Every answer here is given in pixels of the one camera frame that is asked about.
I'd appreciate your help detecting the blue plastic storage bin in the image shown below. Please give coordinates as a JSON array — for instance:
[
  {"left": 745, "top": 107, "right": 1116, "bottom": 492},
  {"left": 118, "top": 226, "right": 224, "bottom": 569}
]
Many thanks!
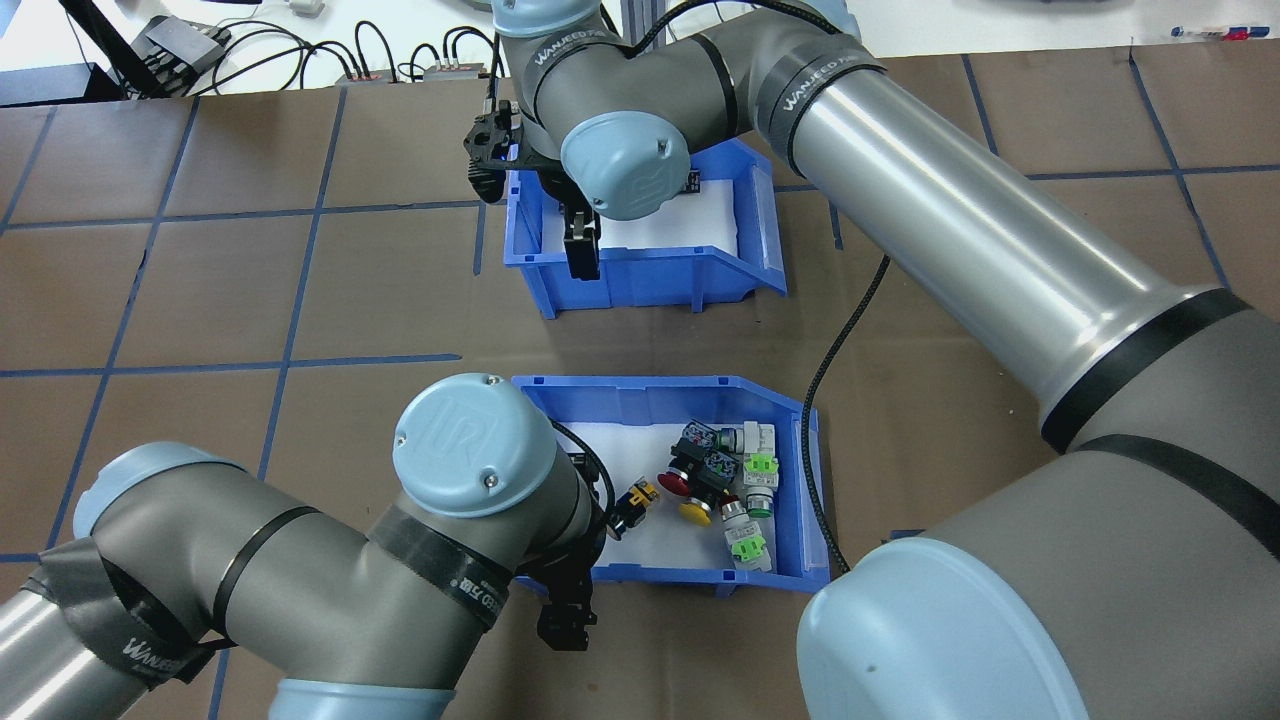
[
  {"left": 510, "top": 375, "right": 834, "bottom": 599},
  {"left": 503, "top": 138, "right": 791, "bottom": 321}
]

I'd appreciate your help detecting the black button with yellow block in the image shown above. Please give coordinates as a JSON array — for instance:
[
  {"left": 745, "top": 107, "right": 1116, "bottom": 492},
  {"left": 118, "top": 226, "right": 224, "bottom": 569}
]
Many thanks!
[{"left": 607, "top": 478, "right": 663, "bottom": 541}]

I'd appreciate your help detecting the red mushroom push button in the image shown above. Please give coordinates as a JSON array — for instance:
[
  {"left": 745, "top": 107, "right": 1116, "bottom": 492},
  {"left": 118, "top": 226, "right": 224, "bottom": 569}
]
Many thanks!
[{"left": 655, "top": 422, "right": 716, "bottom": 499}]

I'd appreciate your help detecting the yellow mushroom push button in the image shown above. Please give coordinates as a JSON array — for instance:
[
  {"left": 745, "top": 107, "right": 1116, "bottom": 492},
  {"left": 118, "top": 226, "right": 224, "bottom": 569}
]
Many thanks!
[{"left": 678, "top": 450, "right": 743, "bottom": 528}]

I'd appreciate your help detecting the push button with green block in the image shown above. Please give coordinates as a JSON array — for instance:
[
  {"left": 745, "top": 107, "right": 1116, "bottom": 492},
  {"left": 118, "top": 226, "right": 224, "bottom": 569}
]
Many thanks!
[
  {"left": 722, "top": 497, "right": 773, "bottom": 573},
  {"left": 740, "top": 452, "right": 781, "bottom": 519}
]

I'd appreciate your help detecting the white foam liner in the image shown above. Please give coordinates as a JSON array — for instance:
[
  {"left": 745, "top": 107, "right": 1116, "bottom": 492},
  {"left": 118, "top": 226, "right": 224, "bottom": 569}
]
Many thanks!
[
  {"left": 540, "top": 175, "right": 741, "bottom": 259},
  {"left": 555, "top": 420, "right": 801, "bottom": 583}
]

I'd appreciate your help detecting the aluminium profile bar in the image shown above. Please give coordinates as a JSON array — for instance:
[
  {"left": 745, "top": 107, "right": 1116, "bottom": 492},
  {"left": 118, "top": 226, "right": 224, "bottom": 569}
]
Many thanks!
[{"left": 603, "top": 0, "right": 656, "bottom": 46}]

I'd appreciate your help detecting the black power strip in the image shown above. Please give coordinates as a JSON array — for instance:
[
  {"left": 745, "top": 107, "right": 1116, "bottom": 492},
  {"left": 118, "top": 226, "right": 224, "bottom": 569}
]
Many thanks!
[{"left": 135, "top": 15, "right": 231, "bottom": 73}]

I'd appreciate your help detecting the black stand leg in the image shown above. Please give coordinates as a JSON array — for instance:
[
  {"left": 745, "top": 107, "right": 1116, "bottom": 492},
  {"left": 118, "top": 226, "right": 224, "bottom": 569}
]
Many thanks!
[{"left": 55, "top": 0, "right": 151, "bottom": 101}]

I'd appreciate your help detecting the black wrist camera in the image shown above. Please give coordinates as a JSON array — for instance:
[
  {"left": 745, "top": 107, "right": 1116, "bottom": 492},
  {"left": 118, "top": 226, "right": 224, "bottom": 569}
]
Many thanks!
[{"left": 463, "top": 112, "right": 523, "bottom": 203}]

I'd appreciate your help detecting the thin black cable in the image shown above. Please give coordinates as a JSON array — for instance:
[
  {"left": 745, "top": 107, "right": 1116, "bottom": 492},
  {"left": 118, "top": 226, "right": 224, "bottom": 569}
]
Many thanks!
[
  {"left": 355, "top": 20, "right": 403, "bottom": 77},
  {"left": 225, "top": 20, "right": 346, "bottom": 86}
]

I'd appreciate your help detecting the white contact block switch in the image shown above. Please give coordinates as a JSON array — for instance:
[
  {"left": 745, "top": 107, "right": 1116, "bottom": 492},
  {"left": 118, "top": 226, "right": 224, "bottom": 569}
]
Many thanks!
[{"left": 715, "top": 420, "right": 776, "bottom": 456}]

